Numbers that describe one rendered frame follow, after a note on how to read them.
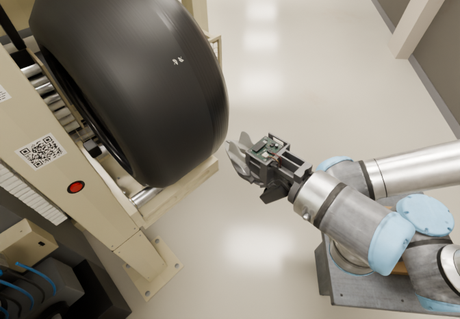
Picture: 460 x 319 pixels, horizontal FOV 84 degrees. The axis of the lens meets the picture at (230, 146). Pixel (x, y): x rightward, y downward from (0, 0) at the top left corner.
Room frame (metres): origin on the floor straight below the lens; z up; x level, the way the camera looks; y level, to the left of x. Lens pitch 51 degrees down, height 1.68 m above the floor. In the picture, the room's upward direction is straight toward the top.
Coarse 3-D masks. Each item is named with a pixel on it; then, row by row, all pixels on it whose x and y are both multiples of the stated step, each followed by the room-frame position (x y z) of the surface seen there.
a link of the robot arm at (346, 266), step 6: (330, 240) 0.17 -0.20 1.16; (330, 246) 0.16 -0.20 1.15; (330, 252) 0.16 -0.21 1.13; (336, 252) 0.14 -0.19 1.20; (336, 258) 0.13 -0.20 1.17; (342, 258) 0.12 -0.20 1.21; (336, 264) 0.13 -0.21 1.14; (342, 264) 0.12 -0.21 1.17; (348, 264) 0.12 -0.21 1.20; (354, 264) 0.11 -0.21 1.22; (342, 270) 0.12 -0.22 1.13; (348, 270) 0.12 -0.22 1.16; (354, 270) 0.11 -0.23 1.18; (360, 270) 0.11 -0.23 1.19; (366, 270) 0.11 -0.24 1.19; (372, 270) 0.11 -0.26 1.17; (360, 276) 0.11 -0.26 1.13
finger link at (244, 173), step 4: (232, 160) 0.32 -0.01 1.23; (232, 164) 0.31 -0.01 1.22; (236, 164) 0.31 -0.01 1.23; (236, 168) 0.30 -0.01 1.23; (240, 168) 0.29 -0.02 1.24; (244, 168) 0.29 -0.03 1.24; (248, 168) 0.29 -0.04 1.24; (236, 172) 0.29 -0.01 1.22; (240, 172) 0.28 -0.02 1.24; (244, 172) 0.28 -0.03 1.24; (248, 172) 0.28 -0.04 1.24; (240, 176) 0.28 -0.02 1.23; (244, 176) 0.27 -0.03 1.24; (248, 176) 0.27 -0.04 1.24; (248, 180) 0.27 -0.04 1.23; (252, 180) 0.26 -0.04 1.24
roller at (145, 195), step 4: (144, 188) 0.42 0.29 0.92; (148, 188) 0.42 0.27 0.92; (152, 188) 0.42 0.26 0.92; (156, 188) 0.42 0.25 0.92; (160, 188) 0.43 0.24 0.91; (164, 188) 0.44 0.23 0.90; (140, 192) 0.41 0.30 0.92; (144, 192) 0.41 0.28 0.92; (148, 192) 0.41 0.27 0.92; (152, 192) 0.41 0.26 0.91; (156, 192) 0.41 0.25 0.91; (132, 196) 0.39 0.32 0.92; (136, 196) 0.39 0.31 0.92; (140, 196) 0.39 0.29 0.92; (144, 196) 0.39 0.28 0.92; (148, 196) 0.40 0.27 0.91; (152, 196) 0.40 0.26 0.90; (132, 200) 0.38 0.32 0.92; (136, 200) 0.38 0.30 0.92; (140, 200) 0.38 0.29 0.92; (144, 200) 0.38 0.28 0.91; (148, 200) 0.39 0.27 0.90; (136, 204) 0.37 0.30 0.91; (140, 204) 0.37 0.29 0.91
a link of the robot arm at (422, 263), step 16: (416, 256) 0.22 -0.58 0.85; (432, 256) 0.21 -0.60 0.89; (448, 256) 0.20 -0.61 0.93; (416, 272) 0.18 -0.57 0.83; (432, 272) 0.17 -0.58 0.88; (448, 272) 0.16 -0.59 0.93; (416, 288) 0.14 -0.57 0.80; (432, 288) 0.13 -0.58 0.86; (448, 288) 0.13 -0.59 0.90; (432, 304) 0.10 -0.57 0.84; (448, 304) 0.09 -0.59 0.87
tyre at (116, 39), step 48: (48, 0) 0.55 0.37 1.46; (96, 0) 0.54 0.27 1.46; (144, 0) 0.57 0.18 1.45; (48, 48) 0.50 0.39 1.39; (96, 48) 0.44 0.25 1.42; (144, 48) 0.47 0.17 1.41; (192, 48) 0.51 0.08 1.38; (96, 96) 0.38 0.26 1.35; (144, 96) 0.39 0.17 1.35; (192, 96) 0.44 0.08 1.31; (144, 144) 0.34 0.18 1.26; (192, 144) 0.39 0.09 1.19
